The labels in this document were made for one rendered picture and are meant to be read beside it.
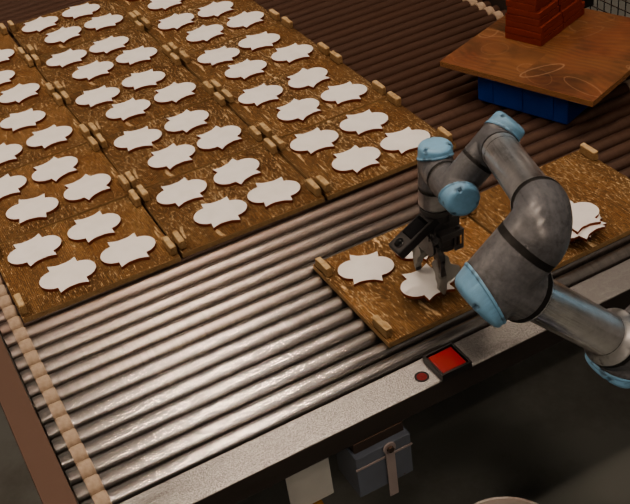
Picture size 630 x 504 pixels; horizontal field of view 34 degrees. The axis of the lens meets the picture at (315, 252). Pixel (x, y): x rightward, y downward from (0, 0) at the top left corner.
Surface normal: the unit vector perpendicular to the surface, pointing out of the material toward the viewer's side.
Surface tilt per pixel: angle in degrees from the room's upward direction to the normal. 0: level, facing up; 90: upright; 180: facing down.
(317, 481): 90
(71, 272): 0
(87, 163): 0
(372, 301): 0
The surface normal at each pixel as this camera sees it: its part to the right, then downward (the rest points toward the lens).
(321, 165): -0.12, -0.79
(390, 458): 0.48, 0.48
